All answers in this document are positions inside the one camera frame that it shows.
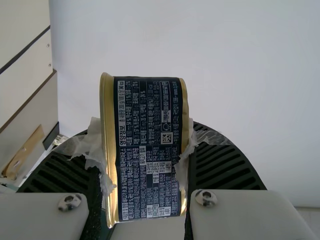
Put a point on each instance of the black strip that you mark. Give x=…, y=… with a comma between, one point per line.
x=25, y=49

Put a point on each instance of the rectangular tin with dark label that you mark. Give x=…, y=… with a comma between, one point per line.
x=145, y=125

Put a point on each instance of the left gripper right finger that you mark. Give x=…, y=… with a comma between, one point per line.
x=237, y=215

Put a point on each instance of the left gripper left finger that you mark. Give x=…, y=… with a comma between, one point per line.
x=50, y=212

